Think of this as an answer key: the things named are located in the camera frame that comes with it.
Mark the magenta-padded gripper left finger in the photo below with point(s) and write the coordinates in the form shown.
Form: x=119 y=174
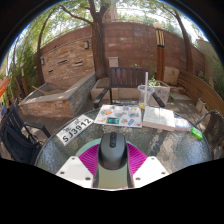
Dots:
x=75 y=171

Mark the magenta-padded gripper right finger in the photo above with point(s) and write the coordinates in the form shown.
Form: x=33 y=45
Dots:
x=150 y=171

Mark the grey computer mouse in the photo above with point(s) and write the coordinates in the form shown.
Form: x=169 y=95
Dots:
x=112 y=153

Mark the white licence plate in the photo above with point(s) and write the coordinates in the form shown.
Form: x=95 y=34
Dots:
x=75 y=130

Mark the white open book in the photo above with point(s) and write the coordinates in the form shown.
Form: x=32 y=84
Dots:
x=158 y=118

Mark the blue white booklet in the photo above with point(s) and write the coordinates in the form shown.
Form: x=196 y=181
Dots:
x=182 y=124

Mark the green packet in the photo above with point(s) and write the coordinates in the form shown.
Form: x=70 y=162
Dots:
x=196 y=133

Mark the colourful sticker sheet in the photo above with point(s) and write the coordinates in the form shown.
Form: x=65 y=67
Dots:
x=118 y=116

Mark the black metal chair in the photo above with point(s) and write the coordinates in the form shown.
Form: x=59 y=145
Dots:
x=16 y=140

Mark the stone raised bed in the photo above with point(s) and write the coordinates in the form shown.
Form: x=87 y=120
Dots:
x=50 y=105

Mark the clear plastic cup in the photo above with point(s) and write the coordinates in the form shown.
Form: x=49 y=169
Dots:
x=142 y=96

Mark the concrete planter with plant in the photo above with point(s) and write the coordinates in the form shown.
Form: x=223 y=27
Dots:
x=161 y=93

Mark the low concrete block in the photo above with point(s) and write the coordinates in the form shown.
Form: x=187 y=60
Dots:
x=100 y=88

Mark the white drinking straw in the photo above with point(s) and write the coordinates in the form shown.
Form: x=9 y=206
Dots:
x=146 y=81

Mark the dark wooden chair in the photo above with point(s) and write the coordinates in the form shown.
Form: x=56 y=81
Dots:
x=126 y=77

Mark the beige stone slab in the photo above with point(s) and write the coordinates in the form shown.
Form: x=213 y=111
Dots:
x=171 y=76

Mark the thin leaning tree trunk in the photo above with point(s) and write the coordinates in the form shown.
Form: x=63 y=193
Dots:
x=39 y=63

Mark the grey utility box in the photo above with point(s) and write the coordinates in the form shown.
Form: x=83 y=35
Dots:
x=113 y=61

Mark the thick tree trunk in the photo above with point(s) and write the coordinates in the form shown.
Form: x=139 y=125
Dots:
x=98 y=50

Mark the slender tree trunk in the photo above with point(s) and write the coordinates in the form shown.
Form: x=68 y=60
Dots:
x=188 y=50

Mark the wall lamp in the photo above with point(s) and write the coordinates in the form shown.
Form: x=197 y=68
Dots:
x=42 y=61
x=86 y=44

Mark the wooden lamp post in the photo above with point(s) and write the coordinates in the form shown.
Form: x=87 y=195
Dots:
x=160 y=56

